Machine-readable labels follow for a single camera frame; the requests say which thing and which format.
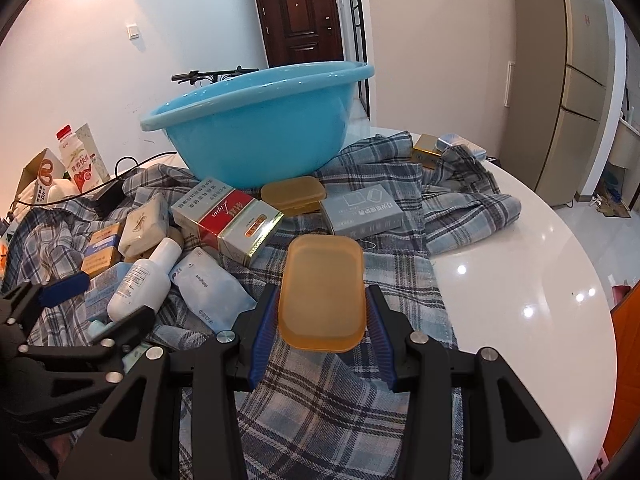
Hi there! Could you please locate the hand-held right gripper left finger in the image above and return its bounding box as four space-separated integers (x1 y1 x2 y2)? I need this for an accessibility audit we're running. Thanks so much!
57 284 278 480

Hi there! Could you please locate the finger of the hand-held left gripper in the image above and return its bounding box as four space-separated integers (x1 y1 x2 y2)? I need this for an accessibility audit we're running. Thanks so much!
0 274 90 343
20 306 157 386

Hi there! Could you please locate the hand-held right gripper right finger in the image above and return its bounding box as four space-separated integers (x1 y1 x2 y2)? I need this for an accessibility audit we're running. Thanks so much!
365 284 583 480

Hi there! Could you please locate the orange translucent soap dish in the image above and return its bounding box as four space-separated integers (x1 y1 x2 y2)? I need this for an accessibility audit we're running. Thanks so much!
278 233 365 353

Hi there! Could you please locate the blue plastic basin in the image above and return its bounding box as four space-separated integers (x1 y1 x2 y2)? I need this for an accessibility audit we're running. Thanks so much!
140 61 376 188

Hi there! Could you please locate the white plastic bottle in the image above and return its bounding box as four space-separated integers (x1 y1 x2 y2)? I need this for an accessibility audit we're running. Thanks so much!
106 238 183 321

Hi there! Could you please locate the light blue pouch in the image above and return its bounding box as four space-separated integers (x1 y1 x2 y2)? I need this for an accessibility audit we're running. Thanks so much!
170 246 257 333

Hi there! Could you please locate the blue plaid cloth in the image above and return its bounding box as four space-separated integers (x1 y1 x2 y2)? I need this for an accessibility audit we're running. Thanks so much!
0 130 523 480

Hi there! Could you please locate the white plastic jug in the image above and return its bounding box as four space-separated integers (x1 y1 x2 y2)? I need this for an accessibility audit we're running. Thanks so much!
30 179 81 206

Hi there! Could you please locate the cream soap box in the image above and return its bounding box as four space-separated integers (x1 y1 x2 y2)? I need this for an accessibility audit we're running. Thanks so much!
118 192 171 256

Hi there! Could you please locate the black power adapter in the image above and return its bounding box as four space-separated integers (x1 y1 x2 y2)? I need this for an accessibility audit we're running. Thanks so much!
92 180 126 218

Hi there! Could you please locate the carton with red print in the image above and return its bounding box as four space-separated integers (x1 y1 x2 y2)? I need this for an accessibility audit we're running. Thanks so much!
15 148 68 201

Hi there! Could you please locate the milk bottle with red cap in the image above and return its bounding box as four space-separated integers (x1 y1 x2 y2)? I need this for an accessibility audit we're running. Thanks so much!
55 125 98 193

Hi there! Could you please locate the red and silver carton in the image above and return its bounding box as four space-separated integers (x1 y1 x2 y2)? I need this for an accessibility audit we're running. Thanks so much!
171 177 285 267

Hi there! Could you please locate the grey cardboard box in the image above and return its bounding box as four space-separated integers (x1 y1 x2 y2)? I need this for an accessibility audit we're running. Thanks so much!
319 183 407 240

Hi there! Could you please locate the beige cardboard box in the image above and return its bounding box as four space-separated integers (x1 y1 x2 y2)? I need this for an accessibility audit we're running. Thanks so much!
75 122 111 183

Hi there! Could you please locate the amber plastic case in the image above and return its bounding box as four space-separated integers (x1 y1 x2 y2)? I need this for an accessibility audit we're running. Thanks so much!
260 176 326 216

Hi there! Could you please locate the gold box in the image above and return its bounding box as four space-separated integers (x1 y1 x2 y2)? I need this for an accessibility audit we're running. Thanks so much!
412 133 443 170

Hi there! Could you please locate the silver foil box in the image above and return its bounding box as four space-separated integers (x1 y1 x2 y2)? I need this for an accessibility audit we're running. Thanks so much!
435 132 488 162

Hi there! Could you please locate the orange wooden panel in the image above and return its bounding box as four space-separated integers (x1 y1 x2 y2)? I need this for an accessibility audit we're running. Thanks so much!
602 290 640 480

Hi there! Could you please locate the black bicycle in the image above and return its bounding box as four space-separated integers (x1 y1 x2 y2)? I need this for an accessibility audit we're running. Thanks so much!
171 65 260 84

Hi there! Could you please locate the beige refrigerator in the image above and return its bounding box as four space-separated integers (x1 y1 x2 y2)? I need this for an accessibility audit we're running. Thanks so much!
510 0 628 208

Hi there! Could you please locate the white sink cabinet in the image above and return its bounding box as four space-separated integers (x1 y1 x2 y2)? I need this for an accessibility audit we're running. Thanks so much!
612 115 640 171

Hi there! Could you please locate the black framed glass door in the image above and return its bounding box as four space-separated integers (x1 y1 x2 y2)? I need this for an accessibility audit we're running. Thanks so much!
345 0 373 121

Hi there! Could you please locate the dark brown door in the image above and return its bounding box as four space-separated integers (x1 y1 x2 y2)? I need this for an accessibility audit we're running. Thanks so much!
251 0 346 68

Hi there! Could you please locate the black cable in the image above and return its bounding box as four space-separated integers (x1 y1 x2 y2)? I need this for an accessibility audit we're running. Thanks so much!
10 155 181 211

